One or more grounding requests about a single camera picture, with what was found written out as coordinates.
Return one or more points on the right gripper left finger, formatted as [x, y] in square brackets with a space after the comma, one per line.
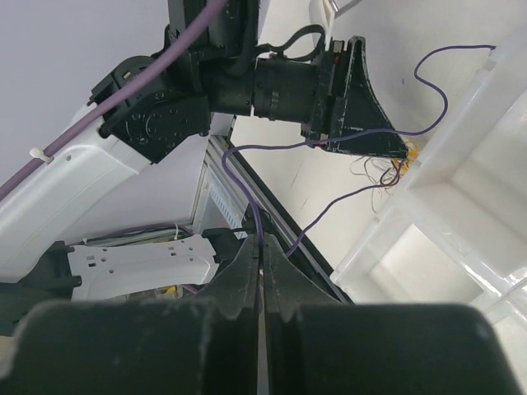
[203, 344]

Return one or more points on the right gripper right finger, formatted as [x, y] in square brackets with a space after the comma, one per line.
[318, 345]

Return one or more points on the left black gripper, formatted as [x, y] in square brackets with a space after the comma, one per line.
[345, 112]

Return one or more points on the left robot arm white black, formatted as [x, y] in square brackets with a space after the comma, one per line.
[211, 62]

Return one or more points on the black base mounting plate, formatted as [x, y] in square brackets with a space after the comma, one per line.
[277, 221]

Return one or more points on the white six-compartment tray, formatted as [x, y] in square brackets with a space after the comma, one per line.
[454, 229]

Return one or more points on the aluminium rail frame front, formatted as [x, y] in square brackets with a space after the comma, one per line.
[218, 202]

